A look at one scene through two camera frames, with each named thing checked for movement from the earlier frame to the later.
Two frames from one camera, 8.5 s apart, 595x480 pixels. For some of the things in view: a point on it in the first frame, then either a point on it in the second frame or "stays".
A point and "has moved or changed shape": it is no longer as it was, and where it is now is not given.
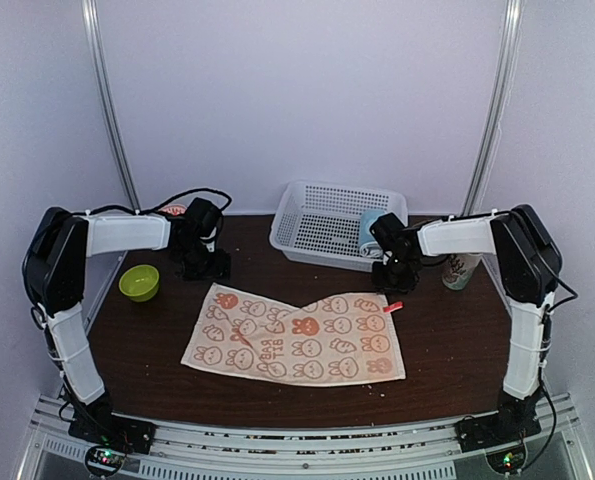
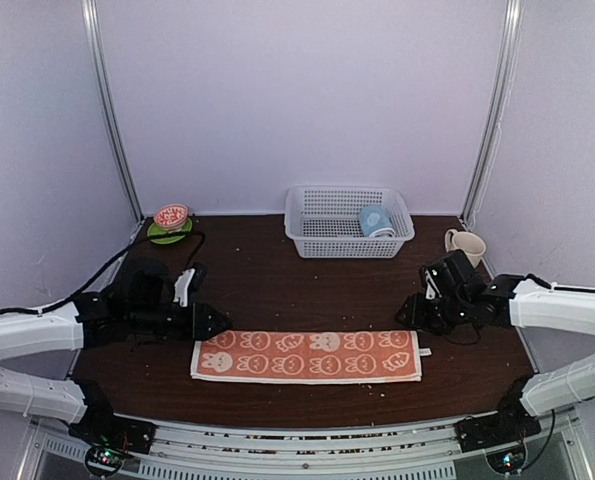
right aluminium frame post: [511, 37] stays
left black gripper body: [198, 262] -> [191, 330]
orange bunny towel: [337, 340] has moved or changed shape
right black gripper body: [397, 277] -> [438, 320]
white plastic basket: [330, 224] has moved or changed shape
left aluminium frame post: [90, 15] stays
